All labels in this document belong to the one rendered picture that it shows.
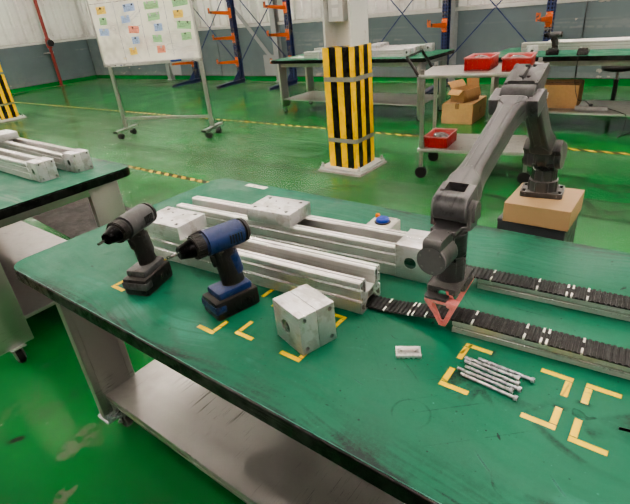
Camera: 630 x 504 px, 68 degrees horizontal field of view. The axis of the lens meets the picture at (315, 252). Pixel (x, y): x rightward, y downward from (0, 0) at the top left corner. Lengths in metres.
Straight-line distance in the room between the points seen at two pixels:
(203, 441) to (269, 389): 0.75
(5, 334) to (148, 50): 4.93
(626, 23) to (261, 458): 7.92
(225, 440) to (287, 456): 0.22
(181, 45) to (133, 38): 0.69
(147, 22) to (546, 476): 6.57
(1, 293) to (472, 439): 2.18
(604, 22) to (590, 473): 8.03
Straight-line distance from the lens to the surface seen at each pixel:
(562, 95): 5.95
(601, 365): 1.03
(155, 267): 1.33
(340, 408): 0.88
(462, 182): 0.94
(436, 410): 0.88
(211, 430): 1.68
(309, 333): 0.97
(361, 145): 4.50
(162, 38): 6.78
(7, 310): 2.61
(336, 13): 4.43
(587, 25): 8.65
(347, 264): 1.14
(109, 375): 1.94
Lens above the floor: 1.41
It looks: 27 degrees down
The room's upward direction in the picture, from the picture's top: 6 degrees counter-clockwise
